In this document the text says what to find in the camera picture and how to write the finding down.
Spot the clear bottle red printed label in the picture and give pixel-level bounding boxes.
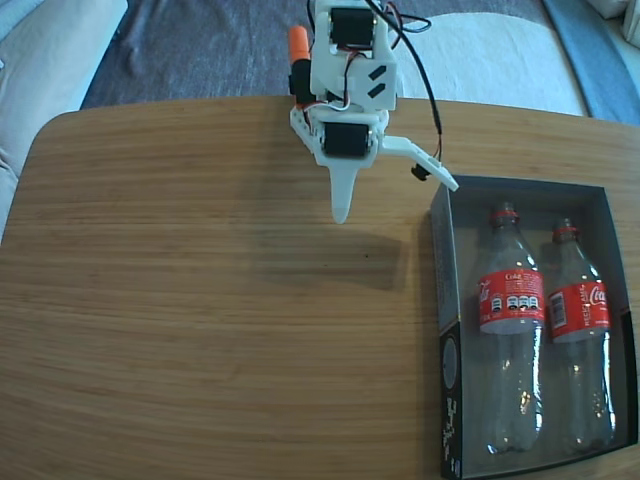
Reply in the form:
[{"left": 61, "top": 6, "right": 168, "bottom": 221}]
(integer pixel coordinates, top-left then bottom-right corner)
[{"left": 469, "top": 201, "right": 547, "bottom": 456}]

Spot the white rug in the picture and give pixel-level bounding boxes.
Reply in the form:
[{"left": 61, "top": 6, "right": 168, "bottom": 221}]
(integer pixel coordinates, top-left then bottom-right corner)
[{"left": 394, "top": 12, "right": 589, "bottom": 117}]

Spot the blue rug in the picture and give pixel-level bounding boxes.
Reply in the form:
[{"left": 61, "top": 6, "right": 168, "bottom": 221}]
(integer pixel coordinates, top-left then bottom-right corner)
[{"left": 542, "top": 0, "right": 640, "bottom": 126}]

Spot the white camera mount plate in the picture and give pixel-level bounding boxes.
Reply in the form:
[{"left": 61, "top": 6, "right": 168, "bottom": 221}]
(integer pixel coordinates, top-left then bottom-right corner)
[{"left": 382, "top": 135, "right": 460, "bottom": 192}]

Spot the black cable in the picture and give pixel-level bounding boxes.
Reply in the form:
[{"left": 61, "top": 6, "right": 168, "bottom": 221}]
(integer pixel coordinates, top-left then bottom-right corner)
[{"left": 364, "top": 0, "right": 446, "bottom": 164}]

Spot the white sofa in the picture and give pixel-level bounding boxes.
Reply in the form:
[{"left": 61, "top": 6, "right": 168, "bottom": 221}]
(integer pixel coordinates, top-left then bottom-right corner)
[{"left": 0, "top": 0, "right": 129, "bottom": 236}]

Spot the grey cardboard box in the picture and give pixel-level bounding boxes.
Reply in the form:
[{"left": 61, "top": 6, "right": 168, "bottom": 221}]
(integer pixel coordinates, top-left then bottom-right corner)
[{"left": 430, "top": 173, "right": 640, "bottom": 480}]

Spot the clear bottle Coca-Cola script label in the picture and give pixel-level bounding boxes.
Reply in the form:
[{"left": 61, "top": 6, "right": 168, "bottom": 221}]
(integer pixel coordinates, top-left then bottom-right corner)
[{"left": 544, "top": 217, "right": 619, "bottom": 456}]

